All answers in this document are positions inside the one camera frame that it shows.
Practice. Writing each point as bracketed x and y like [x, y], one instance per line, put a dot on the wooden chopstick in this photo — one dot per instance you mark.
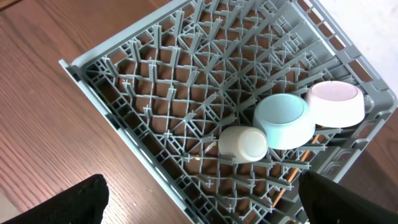
[294, 172]

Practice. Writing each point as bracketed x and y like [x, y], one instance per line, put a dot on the cream white cup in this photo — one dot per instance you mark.
[243, 144]

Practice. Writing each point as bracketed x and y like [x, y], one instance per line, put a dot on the grey plastic dish rack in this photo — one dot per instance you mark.
[170, 83]

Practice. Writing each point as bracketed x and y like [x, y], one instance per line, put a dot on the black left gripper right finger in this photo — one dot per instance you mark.
[325, 202]

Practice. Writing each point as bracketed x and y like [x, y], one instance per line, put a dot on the light blue bowl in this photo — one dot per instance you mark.
[285, 120]

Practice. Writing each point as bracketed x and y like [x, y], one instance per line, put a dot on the pink bowl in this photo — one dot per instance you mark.
[335, 104]

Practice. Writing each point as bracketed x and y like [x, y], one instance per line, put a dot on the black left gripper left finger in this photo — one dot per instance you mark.
[83, 203]

